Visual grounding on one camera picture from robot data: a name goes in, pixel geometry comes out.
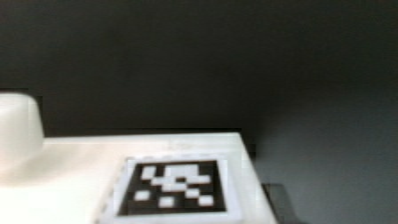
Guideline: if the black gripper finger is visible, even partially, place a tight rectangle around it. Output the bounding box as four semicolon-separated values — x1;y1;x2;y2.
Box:
261;184;302;224

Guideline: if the white drawer tray with knob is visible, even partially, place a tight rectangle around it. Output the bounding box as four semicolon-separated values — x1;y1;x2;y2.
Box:
0;93;279;224

